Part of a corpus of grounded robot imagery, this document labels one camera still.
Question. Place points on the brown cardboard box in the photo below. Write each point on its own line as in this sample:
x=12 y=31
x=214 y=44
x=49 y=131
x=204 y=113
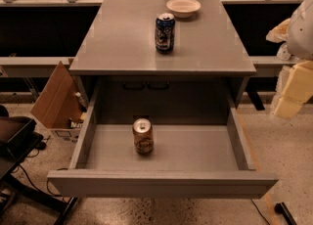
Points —
x=60 y=106

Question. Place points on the clear sanitizer bottle left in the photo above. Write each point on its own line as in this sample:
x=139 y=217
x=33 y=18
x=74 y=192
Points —
x=283 y=53

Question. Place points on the grey shelf rail left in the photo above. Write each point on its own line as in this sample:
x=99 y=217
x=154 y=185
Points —
x=19 y=67

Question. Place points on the blue soda can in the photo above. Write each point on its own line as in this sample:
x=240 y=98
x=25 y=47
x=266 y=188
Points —
x=164 y=33

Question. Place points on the grey shelf rail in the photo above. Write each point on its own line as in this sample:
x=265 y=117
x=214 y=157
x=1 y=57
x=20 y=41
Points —
x=270 y=66
x=19 y=67

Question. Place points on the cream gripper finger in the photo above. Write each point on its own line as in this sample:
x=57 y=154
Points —
x=294 y=88
x=279 y=33

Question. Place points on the grey shelf rail right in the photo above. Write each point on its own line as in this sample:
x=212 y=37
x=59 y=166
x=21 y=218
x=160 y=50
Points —
x=270 y=66

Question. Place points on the black office chair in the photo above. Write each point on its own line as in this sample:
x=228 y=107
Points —
x=17 y=140

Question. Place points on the white ceramic bowl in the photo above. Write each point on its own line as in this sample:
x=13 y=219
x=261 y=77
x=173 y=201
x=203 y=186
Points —
x=183 y=8

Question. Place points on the grey cabinet counter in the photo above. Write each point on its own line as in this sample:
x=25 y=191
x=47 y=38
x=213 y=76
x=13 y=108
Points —
x=197 y=83

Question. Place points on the orange soda can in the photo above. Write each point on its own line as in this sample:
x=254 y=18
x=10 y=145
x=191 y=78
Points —
x=143 y=136

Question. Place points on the grey open top drawer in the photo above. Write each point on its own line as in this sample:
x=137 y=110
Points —
x=206 y=161

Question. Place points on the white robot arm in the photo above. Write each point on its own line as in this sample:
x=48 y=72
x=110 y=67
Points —
x=300 y=37

